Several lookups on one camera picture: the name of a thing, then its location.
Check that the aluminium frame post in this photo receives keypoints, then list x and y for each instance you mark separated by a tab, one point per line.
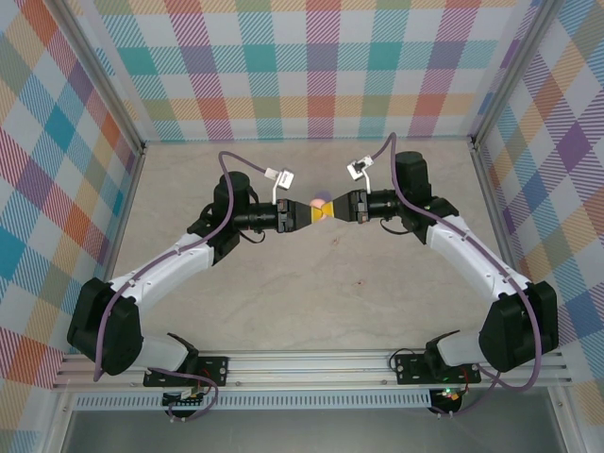
56	424
111	89
568	420
512	71

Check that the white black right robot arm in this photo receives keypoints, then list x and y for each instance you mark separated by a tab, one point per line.
472	255

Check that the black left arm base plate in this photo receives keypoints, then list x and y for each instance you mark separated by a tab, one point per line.
214	370

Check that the aluminium frame side rail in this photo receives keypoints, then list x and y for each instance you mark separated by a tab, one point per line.
504	236
120	236

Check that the grey metal sheet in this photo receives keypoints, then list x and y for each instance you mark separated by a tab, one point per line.
307	431

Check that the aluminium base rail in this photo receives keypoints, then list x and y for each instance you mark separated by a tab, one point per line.
307	368

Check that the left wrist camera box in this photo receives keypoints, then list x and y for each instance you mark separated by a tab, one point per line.
285	179

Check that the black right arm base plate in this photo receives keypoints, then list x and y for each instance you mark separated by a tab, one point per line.
410	368

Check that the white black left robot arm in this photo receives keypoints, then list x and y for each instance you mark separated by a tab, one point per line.
160	264

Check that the pink earbud charging case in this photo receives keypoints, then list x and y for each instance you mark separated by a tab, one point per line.
316	203

